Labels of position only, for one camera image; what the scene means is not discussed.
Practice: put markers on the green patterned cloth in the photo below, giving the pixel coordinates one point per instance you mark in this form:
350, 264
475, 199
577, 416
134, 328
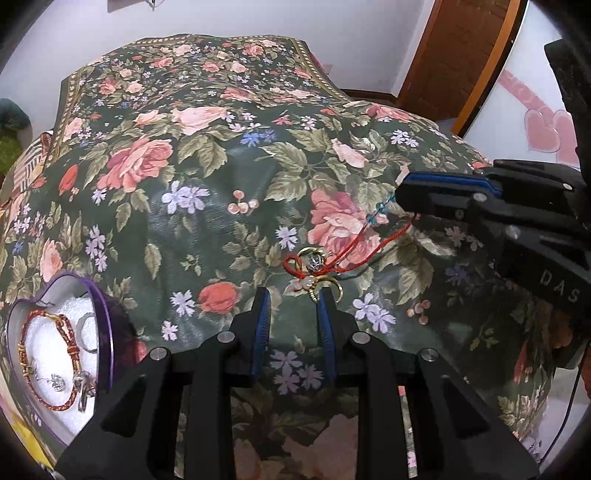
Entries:
9, 147

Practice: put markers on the pink cloth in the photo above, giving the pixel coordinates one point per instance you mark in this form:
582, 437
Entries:
316, 62

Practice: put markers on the white wardrobe door pink hearts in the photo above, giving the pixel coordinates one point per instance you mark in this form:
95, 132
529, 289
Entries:
512, 106

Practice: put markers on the yellow cloth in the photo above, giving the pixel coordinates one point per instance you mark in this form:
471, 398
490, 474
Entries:
28, 438

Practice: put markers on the floral blanket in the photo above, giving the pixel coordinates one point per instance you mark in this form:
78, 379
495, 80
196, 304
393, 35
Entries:
184, 184

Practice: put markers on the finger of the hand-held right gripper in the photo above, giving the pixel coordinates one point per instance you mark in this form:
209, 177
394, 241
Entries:
461, 182
434, 198

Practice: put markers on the wooden wardrobe frame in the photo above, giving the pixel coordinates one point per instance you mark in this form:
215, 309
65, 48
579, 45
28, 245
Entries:
452, 50

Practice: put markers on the dark bag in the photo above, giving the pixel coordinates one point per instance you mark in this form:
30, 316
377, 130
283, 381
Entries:
14, 115

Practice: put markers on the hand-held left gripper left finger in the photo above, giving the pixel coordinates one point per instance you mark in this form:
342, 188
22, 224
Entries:
261, 323

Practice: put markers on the silver clasp pendant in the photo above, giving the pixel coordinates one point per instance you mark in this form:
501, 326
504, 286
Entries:
84, 390

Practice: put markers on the small silver charm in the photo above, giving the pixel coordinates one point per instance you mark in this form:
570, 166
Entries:
57, 383

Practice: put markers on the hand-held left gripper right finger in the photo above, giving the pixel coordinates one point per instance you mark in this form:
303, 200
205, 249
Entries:
325, 327

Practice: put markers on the purple heart-shaped jewelry box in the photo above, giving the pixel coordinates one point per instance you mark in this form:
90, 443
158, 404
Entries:
99, 304

